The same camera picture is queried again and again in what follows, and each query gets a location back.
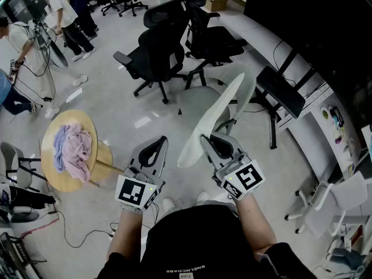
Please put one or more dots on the long white workbench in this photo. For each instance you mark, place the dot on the long white workbench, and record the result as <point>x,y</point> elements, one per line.
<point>255,30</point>

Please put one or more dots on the person's white right shoe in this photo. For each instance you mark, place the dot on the person's white right shoe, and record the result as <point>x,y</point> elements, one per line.
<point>203,198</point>

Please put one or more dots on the person's white shoe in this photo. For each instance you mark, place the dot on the person's white shoe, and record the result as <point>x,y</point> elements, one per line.
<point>168,205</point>
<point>203,198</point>

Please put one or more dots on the black television stand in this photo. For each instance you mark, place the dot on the black television stand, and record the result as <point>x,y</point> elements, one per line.
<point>279,89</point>

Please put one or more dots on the person's white left shoe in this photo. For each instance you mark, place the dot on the person's white left shoe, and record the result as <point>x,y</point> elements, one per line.
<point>168,205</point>

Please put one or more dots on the person's right forearm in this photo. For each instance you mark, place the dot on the person's right forearm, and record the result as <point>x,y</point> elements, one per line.
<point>255,225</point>

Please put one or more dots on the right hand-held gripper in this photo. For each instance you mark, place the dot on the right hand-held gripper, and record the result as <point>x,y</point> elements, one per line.
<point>244,179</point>

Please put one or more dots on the purple toy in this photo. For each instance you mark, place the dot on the purple toy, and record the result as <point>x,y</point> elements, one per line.
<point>339,140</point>

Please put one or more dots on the person's left forearm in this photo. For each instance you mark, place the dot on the person's left forearm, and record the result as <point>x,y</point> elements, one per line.
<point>128,231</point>

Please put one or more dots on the round wooden table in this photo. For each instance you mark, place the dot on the round wooden table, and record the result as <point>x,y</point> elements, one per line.
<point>69,116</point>

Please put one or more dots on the pink cloth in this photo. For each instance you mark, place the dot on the pink cloth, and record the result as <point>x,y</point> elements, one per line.
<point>77,153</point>

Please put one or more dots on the white office chair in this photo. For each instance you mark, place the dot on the white office chair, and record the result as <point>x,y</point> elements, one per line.
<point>343,190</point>

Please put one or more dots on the cardboard box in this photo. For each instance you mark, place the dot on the cardboard box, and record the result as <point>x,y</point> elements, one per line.
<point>218,3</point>

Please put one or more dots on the person's black shirt torso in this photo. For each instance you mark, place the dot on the person's black shirt torso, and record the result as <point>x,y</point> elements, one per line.
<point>197,243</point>

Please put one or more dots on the small black cone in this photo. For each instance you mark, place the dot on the small black cone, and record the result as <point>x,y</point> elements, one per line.
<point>180,112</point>

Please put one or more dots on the green toy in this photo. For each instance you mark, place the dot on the green toy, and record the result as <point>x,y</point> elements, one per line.
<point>325,112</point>

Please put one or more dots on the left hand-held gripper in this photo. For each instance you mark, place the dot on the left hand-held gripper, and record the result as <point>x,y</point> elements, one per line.
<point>136,192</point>

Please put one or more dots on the lavender cloth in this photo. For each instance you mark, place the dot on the lavender cloth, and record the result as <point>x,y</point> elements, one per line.
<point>59,150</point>

